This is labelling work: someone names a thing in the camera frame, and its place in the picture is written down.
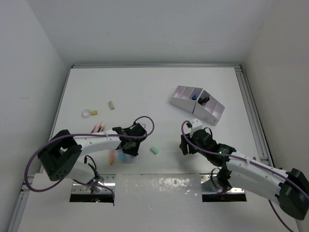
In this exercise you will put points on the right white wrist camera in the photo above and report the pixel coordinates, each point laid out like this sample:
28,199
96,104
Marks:
194,125

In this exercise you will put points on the small black scissors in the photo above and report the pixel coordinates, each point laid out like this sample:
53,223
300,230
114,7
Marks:
203,101

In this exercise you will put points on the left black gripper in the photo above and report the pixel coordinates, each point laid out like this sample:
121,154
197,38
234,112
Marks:
133,151

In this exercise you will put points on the white three-slot organizer right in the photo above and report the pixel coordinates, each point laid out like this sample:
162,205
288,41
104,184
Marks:
210,112

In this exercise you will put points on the beige eraser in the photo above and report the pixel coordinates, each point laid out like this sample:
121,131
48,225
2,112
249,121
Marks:
111,105

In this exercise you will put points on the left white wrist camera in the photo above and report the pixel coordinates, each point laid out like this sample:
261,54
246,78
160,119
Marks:
143,125

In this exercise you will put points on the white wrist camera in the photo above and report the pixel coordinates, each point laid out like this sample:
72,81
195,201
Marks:
194,125
143,125

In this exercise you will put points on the white three-slot organizer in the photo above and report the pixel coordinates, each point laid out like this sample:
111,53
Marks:
210,112
182,95

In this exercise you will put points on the white three-slot organizer left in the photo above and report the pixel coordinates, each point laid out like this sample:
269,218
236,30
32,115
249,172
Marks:
182,95

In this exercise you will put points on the clear tape roll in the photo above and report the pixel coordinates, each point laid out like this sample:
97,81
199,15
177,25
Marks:
86,113

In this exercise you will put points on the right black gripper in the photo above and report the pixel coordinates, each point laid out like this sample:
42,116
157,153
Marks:
184,146

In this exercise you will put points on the yellow eraser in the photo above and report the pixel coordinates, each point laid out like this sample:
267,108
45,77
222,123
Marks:
94,112

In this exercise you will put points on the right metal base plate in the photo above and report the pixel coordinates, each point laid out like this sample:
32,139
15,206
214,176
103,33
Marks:
210,185

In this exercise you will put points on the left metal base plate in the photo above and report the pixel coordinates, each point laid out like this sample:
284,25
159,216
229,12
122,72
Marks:
104,185

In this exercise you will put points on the green highlighter cap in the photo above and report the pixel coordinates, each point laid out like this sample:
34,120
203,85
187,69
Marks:
154,150

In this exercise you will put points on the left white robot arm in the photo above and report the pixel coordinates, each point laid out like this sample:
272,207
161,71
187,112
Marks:
60,159

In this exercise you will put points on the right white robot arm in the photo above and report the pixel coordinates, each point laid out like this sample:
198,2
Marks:
288,189

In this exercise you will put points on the blue item in organizer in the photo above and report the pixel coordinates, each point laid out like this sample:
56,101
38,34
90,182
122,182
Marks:
194,97

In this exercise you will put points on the metal base plate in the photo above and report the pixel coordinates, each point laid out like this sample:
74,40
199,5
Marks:
104,185
210,185

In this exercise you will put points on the orange pink highlighter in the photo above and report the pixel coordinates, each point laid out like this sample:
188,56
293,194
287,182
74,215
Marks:
111,156

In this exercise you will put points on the blue highlighter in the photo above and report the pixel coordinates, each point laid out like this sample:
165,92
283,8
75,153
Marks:
122,156

